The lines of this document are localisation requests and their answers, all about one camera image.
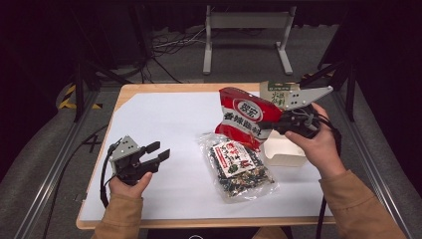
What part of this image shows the bundle of floor cables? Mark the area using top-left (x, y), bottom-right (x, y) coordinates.
top-left (142, 26), bottom-right (207, 84)

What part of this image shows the left hand-held gripper cable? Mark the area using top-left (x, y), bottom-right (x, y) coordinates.
top-left (100, 142), bottom-right (121, 209)

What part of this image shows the yellow black hazard tape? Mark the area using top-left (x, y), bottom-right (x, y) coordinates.
top-left (58, 84), bottom-right (104, 111)

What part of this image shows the clear dried seaweed packet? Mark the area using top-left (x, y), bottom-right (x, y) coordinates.
top-left (198, 131), bottom-right (280, 203)

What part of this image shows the black floor cable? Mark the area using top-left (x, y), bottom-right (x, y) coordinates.
top-left (41, 123), bottom-right (109, 239)

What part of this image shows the person's left hand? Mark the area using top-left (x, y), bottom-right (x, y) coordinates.
top-left (108, 171), bottom-right (153, 199)

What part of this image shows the beige green seasoning packet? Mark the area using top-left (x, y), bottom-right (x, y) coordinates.
top-left (259, 80), bottom-right (302, 109)

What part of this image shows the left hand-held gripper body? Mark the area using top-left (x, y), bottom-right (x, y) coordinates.
top-left (107, 134), bottom-right (160, 186)

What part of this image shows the white sheet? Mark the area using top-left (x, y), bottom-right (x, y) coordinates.
top-left (79, 91), bottom-right (332, 222)

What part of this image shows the black metal stand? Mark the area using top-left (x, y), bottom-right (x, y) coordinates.
top-left (300, 9), bottom-right (358, 122)
top-left (71, 6), bottom-right (133, 122)

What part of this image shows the white metal stand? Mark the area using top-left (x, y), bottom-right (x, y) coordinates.
top-left (202, 4), bottom-right (298, 76)

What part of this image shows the wooden table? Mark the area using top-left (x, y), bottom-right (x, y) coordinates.
top-left (75, 83), bottom-right (336, 230)

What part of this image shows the red seasoning packet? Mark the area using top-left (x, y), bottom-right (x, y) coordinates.
top-left (214, 87), bottom-right (284, 152)

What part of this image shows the person's right hand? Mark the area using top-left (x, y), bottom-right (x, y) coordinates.
top-left (284, 103), bottom-right (347, 180)

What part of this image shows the hand-held gripper cable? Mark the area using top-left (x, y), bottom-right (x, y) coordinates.
top-left (100, 142), bottom-right (121, 209)
top-left (312, 111), bottom-right (342, 239)

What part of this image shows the right hand-held gripper cable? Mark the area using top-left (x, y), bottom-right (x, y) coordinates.
top-left (312, 111), bottom-right (342, 239)

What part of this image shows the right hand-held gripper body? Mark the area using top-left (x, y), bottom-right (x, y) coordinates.
top-left (277, 85), bottom-right (334, 139)

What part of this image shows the white divided container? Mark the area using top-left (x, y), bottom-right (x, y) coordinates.
top-left (263, 129), bottom-right (308, 167)

